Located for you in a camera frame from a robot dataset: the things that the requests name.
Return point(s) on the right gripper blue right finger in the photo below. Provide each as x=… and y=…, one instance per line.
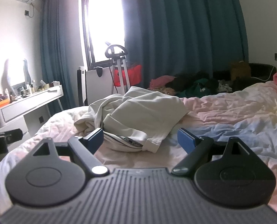
x=197, y=150

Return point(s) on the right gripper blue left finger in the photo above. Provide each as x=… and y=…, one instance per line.
x=83, y=150

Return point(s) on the white zip-up jacket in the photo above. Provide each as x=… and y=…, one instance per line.
x=137, y=121

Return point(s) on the pile of dark clothes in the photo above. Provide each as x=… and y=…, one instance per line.
x=240, y=76

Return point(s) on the white vanity desk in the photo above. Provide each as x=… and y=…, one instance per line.
x=30, y=113

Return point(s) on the white panel heater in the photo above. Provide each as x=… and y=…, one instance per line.
x=81, y=85

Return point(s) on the pastel tie-dye bed quilt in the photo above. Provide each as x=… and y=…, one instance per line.
x=250, y=114

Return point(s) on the vanity mirror with light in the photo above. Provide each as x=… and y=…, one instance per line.
x=15, y=76

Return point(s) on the pink garment in pile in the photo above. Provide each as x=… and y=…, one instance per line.
x=160, y=81

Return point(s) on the teal curtain left panel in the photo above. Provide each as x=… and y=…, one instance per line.
x=52, y=49

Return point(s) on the teal curtain panel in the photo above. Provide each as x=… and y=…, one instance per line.
x=52, y=49
x=168, y=37

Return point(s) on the red cloth on stand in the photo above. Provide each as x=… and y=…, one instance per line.
x=134, y=74

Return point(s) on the white garment steamer stand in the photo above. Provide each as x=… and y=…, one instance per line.
x=117, y=54

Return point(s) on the teal curtain right panel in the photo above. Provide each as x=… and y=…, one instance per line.
x=168, y=37

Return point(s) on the dark framed window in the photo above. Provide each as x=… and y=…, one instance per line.
x=103, y=25

